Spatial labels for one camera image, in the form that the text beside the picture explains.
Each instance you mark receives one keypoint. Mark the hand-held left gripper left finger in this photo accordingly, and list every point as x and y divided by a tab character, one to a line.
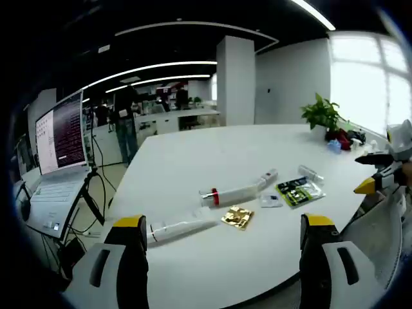
132	273

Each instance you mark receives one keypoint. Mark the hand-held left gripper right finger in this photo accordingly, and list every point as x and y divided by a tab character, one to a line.
315	273

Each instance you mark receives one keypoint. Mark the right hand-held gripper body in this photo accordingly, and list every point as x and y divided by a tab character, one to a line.
400	141

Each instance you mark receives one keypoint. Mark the white skincare tube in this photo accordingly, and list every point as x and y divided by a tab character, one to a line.
180	229

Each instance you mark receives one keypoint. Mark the frosted slim skincare bottle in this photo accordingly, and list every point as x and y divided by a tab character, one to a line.
309	173

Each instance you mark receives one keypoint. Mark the green black skincare sachet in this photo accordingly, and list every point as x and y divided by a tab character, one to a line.
297	193

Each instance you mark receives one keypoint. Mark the small clear skincare sachet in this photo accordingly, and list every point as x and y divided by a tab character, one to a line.
270	199

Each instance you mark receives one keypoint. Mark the gold skincare sachet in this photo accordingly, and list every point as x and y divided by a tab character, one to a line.
237	218

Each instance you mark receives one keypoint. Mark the white slim skincare bottle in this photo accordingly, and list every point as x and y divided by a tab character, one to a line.
267	178

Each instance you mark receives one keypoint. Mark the white skincare bottle red collar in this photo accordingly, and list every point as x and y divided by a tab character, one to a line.
235	194

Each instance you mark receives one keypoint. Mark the blue plastic item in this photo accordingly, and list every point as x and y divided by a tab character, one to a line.
334	146

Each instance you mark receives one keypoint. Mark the black power adapter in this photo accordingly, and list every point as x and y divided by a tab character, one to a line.
74	252

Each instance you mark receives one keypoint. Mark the grey mesh office chair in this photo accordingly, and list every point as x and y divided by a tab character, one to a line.
373	244

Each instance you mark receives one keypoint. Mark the potted green plant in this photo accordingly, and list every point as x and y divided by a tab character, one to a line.
322	112

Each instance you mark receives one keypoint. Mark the black tripod stand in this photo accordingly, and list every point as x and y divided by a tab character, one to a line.
93	172

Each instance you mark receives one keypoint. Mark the white laptop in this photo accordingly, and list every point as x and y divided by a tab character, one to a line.
61	135

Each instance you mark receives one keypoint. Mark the white office counter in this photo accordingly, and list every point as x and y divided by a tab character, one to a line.
167	120

